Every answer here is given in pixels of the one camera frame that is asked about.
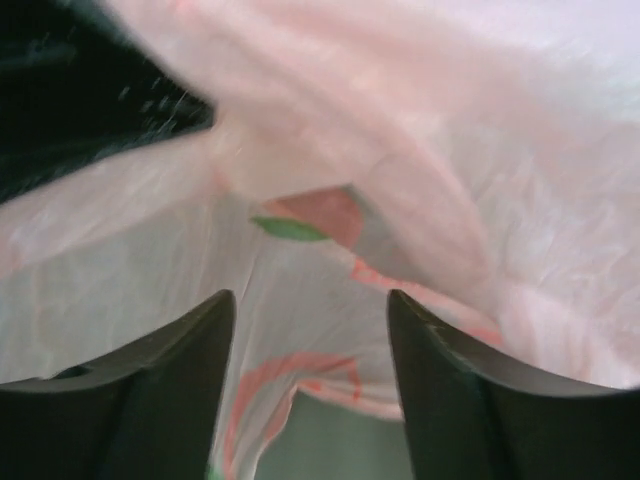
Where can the pink plastic bag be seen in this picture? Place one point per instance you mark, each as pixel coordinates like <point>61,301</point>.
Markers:
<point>480,156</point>

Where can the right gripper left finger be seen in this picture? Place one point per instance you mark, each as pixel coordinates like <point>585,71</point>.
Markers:
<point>147,410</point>

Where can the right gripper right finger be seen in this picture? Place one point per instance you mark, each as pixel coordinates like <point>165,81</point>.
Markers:
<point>473,412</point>

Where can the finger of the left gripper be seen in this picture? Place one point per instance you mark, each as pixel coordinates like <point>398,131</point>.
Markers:
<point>74,90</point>

